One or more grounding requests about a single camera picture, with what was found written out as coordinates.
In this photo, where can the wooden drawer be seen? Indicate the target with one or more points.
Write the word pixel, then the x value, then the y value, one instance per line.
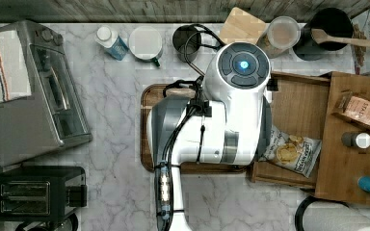
pixel 299 108

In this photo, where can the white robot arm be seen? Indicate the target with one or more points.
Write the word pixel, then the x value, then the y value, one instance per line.
pixel 228 121

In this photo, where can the wooden drawer cabinet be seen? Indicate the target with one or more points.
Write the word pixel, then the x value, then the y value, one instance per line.
pixel 341 166

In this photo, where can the small beige stick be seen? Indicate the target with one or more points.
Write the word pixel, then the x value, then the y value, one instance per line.
pixel 182 92

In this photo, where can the wooden serving tray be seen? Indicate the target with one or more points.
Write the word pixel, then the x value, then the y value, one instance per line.
pixel 150 97

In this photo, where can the dark metal cup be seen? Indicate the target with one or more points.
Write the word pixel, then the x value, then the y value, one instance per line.
pixel 186 41

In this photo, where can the white lidded green mug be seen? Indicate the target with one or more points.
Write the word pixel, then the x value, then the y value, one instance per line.
pixel 145 43

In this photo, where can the blue bottle white cap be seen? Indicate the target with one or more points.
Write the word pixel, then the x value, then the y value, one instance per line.
pixel 110 40

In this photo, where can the teal canister wooden lid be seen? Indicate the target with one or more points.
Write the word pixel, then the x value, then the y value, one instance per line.
pixel 241 26

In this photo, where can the chips bag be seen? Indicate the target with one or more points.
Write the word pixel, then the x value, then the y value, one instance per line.
pixel 292 152

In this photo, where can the clear plastic lidded jar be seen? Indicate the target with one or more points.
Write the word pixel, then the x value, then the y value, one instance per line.
pixel 281 34

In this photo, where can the black round base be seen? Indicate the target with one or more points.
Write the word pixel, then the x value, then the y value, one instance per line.
pixel 314 214

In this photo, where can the silver toaster oven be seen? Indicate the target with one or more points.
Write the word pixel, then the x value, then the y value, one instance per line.
pixel 52 118

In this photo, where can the wooden spatula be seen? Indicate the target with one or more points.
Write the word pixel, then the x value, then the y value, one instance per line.
pixel 320 36

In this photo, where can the pink tea box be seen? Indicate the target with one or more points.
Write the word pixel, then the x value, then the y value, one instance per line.
pixel 353 107

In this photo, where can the black two-slot toaster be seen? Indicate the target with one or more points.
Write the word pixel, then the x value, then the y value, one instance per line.
pixel 42 193

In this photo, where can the black utensil holder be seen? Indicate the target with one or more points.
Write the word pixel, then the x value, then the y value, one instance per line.
pixel 334 22

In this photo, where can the dark shaker white cap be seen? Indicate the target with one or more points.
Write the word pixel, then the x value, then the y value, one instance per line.
pixel 355 139

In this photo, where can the striped white dish towel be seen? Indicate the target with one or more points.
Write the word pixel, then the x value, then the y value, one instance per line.
pixel 14 77

